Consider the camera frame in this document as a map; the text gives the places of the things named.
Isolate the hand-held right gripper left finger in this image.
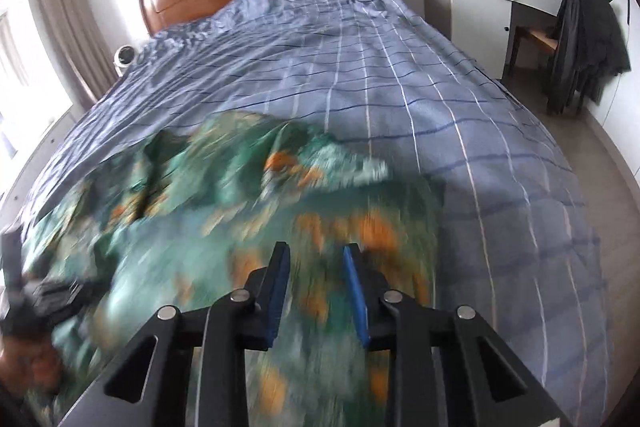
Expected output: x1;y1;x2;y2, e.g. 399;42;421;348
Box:
55;241;292;427

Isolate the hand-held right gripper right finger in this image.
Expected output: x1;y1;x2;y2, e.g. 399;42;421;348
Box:
341;243;576;427

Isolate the green printed jacket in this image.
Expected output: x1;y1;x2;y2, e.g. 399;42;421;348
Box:
20;109;446;427

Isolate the person's left hand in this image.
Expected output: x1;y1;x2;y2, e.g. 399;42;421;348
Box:
0;332;63;400

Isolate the white window drawer cabinet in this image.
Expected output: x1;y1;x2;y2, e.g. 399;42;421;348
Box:
0;107;76;208

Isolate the bed with blue plaid duvet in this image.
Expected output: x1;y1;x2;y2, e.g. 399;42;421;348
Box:
0;0;613;427

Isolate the window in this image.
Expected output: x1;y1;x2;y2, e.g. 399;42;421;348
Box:
0;0;76;142

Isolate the white desk fan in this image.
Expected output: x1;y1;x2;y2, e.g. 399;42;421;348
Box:
112;46;138;75

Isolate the brown curtain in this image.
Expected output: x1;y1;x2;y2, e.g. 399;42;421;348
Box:
31;0;118;108

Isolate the white desk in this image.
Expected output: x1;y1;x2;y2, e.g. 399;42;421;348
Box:
450;0;571;80

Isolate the wooden chair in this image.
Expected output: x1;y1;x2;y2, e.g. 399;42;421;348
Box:
507;26;561;80

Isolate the black coat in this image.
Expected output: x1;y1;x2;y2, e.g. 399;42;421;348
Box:
545;0;632;115

